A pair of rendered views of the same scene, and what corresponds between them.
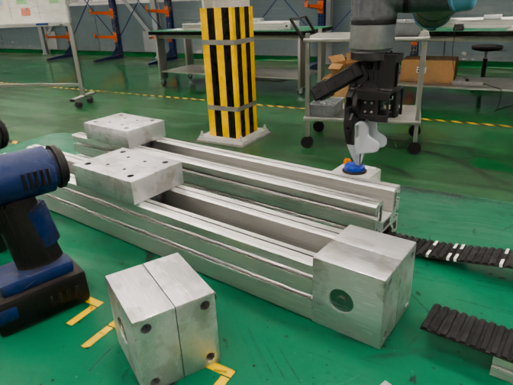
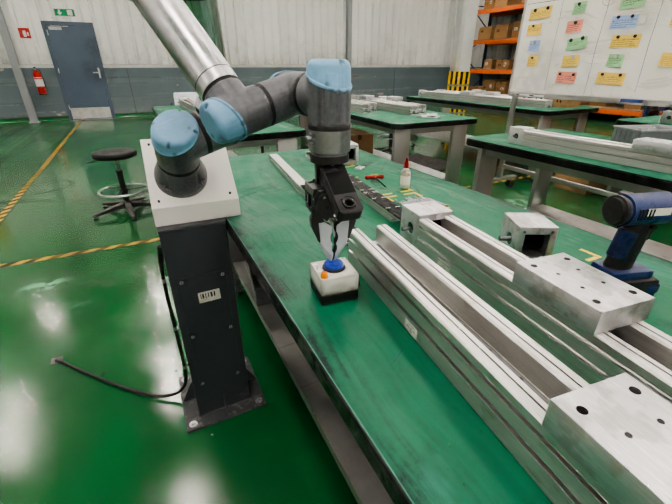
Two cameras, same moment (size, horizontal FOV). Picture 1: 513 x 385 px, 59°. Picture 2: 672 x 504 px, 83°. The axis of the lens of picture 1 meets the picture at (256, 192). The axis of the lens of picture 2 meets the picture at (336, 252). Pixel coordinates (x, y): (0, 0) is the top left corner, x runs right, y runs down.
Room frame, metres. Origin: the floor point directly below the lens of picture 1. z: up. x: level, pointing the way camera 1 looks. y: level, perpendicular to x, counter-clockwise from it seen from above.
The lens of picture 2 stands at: (1.39, 0.17, 1.21)
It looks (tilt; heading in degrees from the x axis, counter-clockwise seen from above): 26 degrees down; 212
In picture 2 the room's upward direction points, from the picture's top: straight up
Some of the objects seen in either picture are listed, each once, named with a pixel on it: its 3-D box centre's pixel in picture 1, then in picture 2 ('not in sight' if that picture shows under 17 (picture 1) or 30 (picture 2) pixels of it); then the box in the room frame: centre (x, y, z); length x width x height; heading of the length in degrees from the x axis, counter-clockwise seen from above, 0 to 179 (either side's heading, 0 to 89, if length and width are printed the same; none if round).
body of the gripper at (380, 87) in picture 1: (373, 85); (328, 184); (0.81, -0.22, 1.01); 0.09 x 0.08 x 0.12; 52
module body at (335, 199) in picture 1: (204, 173); (473, 345); (0.89, 0.11, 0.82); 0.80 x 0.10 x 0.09; 52
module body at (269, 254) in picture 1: (133, 205); (566, 320); (0.74, 0.22, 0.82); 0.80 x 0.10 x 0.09; 52
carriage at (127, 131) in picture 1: (125, 134); (656, 472); (1.04, 0.31, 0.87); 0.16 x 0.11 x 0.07; 52
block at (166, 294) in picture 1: (172, 314); (521, 237); (0.42, 0.10, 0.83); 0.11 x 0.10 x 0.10; 121
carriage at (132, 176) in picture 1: (129, 180); (574, 295); (0.74, 0.22, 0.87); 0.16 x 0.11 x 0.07; 52
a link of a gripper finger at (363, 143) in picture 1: (364, 145); (336, 235); (0.80, -0.20, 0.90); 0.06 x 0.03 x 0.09; 52
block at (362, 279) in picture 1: (367, 277); (421, 225); (0.48, -0.14, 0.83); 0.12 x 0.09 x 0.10; 142
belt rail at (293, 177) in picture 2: not in sight; (297, 181); (0.23, -0.75, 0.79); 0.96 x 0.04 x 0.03; 52
